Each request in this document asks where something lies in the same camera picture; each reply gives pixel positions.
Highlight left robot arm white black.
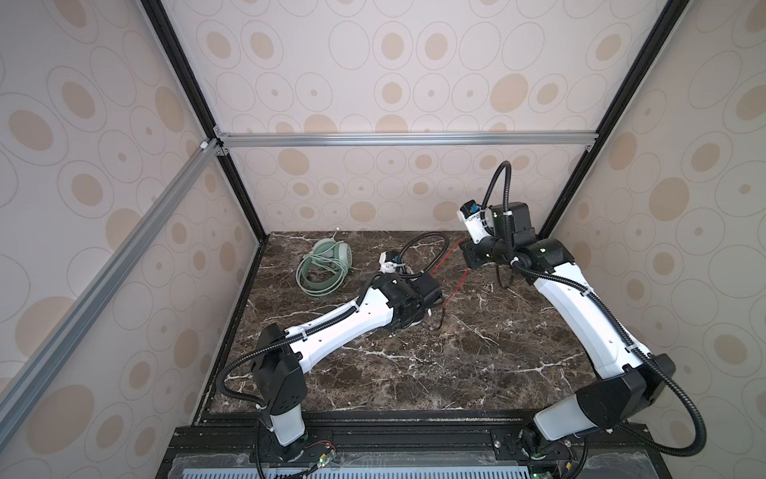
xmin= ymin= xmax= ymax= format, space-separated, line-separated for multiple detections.
xmin=215 ymin=273 xmax=443 ymax=446

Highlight horizontal aluminium frame bar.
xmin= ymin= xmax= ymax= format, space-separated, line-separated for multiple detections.
xmin=219 ymin=131 xmax=598 ymax=148

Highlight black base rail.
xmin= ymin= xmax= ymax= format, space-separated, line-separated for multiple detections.
xmin=157 ymin=410 xmax=670 ymax=478

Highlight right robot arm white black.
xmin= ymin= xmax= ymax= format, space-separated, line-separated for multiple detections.
xmin=461 ymin=237 xmax=707 ymax=457

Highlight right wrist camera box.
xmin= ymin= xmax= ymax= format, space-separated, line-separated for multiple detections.
xmin=458 ymin=200 xmax=535 ymax=243

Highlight mint green headphones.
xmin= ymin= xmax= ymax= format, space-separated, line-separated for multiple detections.
xmin=295 ymin=239 xmax=353 ymax=297

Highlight left slanted aluminium frame bar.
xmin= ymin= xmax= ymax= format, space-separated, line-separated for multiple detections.
xmin=1 ymin=138 xmax=223 ymax=448

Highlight red headphone cable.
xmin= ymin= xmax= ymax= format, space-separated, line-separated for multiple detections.
xmin=427 ymin=238 xmax=474 ymax=333

